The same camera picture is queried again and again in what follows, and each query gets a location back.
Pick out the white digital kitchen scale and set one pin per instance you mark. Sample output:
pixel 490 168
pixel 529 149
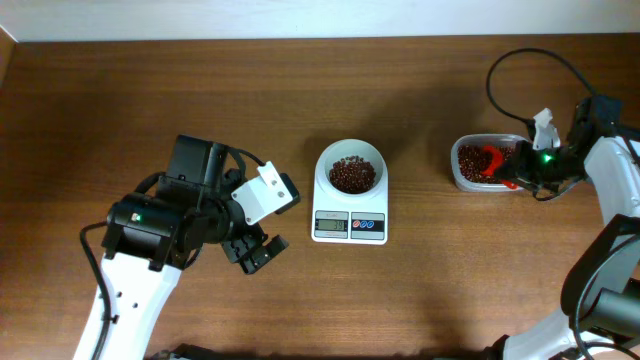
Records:
pixel 338 217

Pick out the red beans in bowl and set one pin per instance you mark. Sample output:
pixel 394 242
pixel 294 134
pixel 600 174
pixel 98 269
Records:
pixel 352 175

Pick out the white round bowl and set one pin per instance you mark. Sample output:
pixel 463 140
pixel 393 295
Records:
pixel 349 147

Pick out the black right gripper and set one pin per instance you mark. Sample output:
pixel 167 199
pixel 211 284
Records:
pixel 522 167

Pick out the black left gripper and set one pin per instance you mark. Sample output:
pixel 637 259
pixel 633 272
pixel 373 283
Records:
pixel 251 262

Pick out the clear plastic container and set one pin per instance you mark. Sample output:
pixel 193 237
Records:
pixel 506 140

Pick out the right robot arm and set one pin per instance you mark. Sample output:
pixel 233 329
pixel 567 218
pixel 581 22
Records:
pixel 599 307

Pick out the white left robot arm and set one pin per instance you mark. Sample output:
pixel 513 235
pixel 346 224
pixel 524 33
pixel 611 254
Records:
pixel 157 231

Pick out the orange plastic measuring scoop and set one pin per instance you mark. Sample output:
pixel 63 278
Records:
pixel 497 160

